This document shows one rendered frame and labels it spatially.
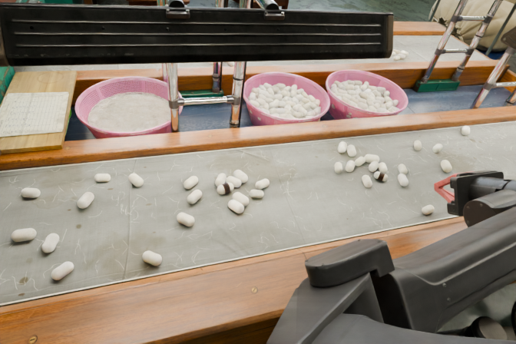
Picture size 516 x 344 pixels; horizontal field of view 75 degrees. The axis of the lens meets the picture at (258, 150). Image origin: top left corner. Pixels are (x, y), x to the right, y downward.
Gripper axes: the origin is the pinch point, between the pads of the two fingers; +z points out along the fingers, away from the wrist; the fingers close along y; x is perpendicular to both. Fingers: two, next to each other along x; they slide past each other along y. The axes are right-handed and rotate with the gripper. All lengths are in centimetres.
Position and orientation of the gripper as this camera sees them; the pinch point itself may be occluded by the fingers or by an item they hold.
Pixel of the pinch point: (438, 186)
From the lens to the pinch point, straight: 74.6
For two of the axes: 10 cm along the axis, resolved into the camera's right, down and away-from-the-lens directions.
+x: 0.8, 10.0, 0.4
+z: -2.7, -0.1, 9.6
